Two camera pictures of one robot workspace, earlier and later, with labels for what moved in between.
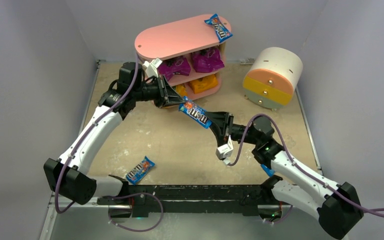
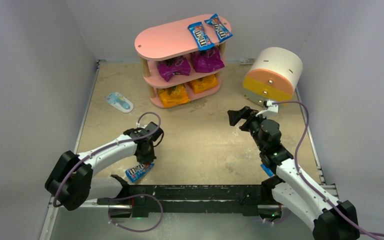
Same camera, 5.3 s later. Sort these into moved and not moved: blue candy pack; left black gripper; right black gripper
Moved: left black gripper; right black gripper
Not moved: blue candy pack
